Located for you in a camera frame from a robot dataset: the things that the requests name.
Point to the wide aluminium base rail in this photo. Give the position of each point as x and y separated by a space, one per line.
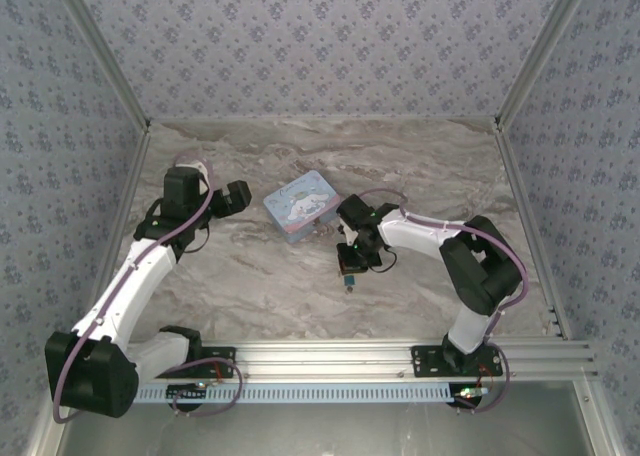
320 361

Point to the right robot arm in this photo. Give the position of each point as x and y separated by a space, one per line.
415 233

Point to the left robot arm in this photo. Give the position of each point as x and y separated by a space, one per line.
135 286

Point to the black adapter board with LED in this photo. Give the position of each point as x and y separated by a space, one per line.
470 393
187 392

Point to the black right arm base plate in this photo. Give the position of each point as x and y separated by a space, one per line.
425 363

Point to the aluminium side rail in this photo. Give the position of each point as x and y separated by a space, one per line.
131 176
515 176

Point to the aluminium corner post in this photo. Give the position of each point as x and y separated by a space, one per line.
102 51
541 51

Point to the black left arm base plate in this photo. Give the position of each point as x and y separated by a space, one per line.
229 353

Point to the aluminium lower frame post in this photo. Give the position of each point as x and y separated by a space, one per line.
44 438
595 426

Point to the small teal padlock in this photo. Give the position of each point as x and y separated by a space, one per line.
349 280

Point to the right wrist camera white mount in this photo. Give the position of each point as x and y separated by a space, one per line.
349 232

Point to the light blue cartoon tin box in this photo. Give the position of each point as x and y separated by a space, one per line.
300 206

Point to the grey metal panel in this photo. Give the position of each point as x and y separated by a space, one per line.
320 431

